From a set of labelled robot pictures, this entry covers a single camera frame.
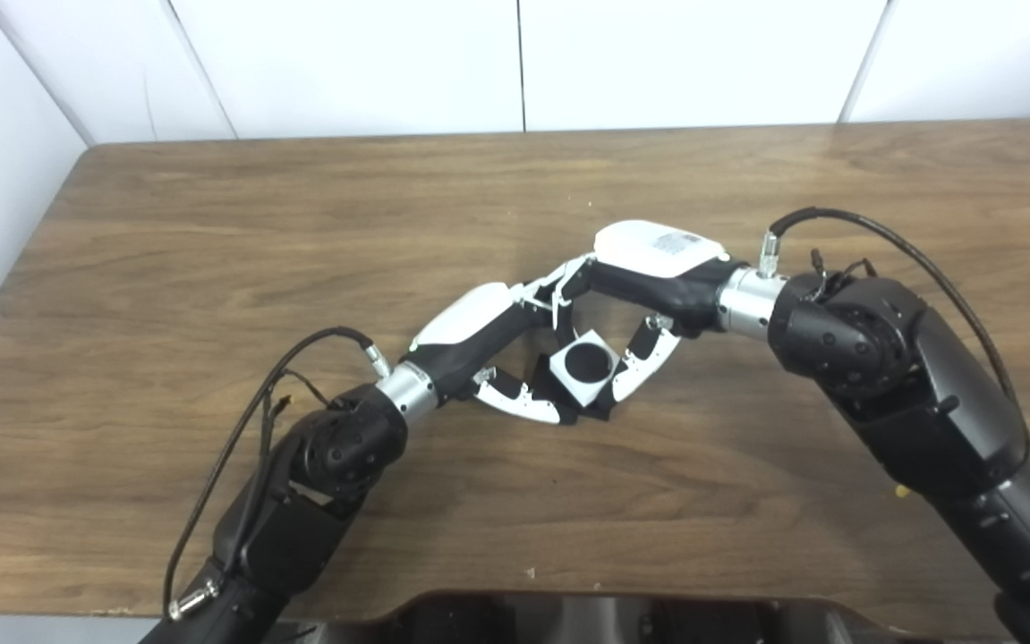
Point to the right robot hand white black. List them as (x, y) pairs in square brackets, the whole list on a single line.
[(658, 255)]

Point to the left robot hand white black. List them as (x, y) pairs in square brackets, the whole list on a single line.
[(461, 322)]

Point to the white square piece with hole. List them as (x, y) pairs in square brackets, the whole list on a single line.
[(564, 380)]

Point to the black peg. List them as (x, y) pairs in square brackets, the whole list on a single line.
[(588, 362)]

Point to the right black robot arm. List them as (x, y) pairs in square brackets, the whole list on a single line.
[(881, 358)]

